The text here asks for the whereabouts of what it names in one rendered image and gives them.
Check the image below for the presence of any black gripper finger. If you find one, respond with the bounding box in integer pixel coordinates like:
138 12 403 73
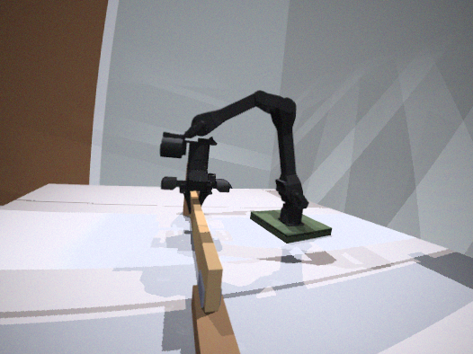
180 191 192 214
199 192 212 206

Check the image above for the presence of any long brown wooden rail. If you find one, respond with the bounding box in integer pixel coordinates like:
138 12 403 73
190 191 223 312

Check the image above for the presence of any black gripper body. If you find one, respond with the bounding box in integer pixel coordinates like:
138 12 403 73
160 159 230 192

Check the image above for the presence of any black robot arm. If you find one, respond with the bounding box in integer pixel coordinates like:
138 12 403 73
160 90 309 226

